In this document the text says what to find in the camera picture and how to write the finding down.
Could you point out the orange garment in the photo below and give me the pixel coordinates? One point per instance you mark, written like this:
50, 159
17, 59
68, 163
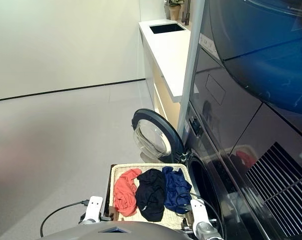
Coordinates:
123, 195

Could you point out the navy blue garment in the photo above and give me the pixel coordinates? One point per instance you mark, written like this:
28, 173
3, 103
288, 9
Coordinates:
173, 185

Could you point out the black garment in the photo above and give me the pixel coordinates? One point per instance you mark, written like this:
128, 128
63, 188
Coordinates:
151, 195

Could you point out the pale woven basket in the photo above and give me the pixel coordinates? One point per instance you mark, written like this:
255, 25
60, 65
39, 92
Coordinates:
173, 220

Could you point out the round washing machine door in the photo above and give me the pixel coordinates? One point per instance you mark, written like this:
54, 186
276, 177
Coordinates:
151, 137

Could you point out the silver robot body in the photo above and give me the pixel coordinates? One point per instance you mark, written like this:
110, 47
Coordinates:
146, 232

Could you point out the blue white label sticker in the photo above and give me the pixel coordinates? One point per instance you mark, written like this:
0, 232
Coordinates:
186, 127

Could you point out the grey cabinet side panel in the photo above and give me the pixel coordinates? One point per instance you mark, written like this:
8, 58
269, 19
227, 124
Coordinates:
191, 62

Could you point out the white counter cabinet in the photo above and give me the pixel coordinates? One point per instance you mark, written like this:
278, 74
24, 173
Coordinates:
166, 55

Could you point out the white printed dryer label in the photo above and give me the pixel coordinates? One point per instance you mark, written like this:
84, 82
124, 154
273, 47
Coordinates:
207, 43

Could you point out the black sink basin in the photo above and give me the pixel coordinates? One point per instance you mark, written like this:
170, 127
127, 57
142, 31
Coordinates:
166, 28

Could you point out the dark faucet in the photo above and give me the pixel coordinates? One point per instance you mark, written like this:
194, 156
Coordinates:
185, 17

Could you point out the potted plant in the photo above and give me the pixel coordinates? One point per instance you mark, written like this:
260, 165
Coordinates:
174, 12

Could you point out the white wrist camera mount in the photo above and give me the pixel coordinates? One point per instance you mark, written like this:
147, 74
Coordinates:
94, 210
199, 212

